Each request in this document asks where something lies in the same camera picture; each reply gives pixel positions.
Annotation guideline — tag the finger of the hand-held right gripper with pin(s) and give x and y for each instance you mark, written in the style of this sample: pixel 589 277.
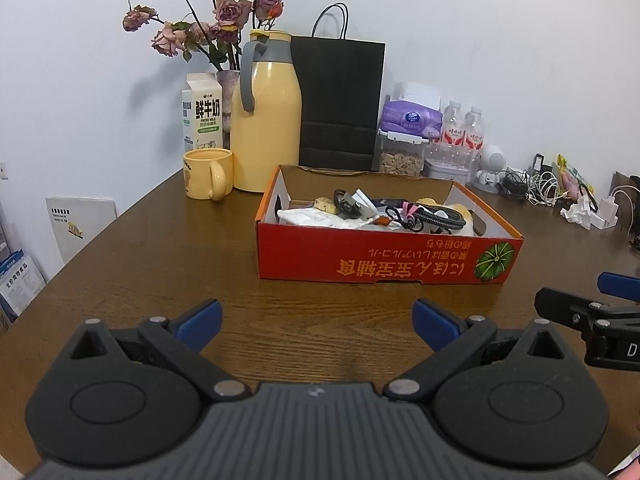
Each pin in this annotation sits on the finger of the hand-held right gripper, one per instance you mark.
pixel 560 305
pixel 620 284

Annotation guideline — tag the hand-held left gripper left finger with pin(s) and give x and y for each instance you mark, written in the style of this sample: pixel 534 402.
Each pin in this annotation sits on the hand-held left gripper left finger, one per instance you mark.
pixel 200 327

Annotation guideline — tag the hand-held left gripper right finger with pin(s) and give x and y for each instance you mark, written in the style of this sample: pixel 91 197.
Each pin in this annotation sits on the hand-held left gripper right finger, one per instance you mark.
pixel 435 325

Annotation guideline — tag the red pumpkin print cardboard box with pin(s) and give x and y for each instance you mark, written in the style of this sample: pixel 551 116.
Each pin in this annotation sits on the red pumpkin print cardboard box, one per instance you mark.
pixel 350 260

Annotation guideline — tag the white cloth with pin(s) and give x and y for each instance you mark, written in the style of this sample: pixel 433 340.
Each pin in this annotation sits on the white cloth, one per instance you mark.
pixel 305 217

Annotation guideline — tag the white power strip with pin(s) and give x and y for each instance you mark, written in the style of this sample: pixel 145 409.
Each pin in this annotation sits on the white power strip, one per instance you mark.
pixel 602 222

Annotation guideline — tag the dark brown box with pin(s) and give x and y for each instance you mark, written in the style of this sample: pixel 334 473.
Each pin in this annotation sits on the dark brown box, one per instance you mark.
pixel 625 210

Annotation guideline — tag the crumpled white tissue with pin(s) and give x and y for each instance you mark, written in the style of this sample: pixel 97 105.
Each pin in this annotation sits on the crumpled white tissue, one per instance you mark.
pixel 580 210

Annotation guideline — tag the colourful snack bag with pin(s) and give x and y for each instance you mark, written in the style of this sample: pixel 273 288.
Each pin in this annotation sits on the colourful snack bag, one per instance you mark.
pixel 575 180

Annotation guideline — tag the small black device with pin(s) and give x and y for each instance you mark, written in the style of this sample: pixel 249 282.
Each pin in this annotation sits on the small black device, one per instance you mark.
pixel 539 162

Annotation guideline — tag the white flat box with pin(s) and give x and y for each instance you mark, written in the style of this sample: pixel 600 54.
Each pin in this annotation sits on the white flat box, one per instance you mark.
pixel 85 230

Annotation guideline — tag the yellow mug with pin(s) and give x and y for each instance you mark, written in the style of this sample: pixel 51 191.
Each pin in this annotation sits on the yellow mug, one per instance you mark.
pixel 202 175

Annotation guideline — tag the white tin box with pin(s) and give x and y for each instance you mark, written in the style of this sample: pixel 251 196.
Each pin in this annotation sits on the white tin box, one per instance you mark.
pixel 447 170

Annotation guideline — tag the white robot toy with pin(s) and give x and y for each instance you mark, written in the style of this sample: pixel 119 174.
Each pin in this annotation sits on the white robot toy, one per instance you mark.
pixel 492 157

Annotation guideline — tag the clear snack container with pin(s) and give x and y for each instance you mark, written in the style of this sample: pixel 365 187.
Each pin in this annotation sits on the clear snack container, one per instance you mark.
pixel 400 162

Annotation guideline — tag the stack of blue white leaflets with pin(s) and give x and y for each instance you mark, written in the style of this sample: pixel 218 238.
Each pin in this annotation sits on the stack of blue white leaflets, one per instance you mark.
pixel 20 280

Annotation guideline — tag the red label water bottle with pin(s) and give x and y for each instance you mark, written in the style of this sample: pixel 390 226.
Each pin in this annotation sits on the red label water bottle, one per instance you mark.
pixel 473 132
pixel 451 127

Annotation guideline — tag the purple tissue pack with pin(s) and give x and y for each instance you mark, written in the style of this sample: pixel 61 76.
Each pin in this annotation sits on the purple tissue pack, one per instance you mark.
pixel 410 119

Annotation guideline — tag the white milk carton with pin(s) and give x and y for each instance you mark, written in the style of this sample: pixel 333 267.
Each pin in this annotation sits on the white milk carton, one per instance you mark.
pixel 202 115

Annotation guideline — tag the yellow thermos jug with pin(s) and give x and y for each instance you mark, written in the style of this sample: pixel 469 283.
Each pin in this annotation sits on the yellow thermos jug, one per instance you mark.
pixel 267 125

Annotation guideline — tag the glass vase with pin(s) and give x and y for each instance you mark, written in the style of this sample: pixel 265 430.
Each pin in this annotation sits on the glass vase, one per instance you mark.
pixel 225 110

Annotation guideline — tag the white tissue pack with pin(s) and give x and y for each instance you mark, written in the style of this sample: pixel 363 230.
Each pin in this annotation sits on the white tissue pack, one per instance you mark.
pixel 417 94

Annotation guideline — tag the black paper bag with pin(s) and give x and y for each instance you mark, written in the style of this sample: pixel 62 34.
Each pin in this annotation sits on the black paper bag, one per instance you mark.
pixel 340 95

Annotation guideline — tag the dried pink flower bouquet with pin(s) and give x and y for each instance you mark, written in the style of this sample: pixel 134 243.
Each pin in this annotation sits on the dried pink flower bouquet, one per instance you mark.
pixel 230 10

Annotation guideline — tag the white wall socket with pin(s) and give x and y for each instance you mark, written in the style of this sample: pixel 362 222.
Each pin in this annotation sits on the white wall socket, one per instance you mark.
pixel 3 170

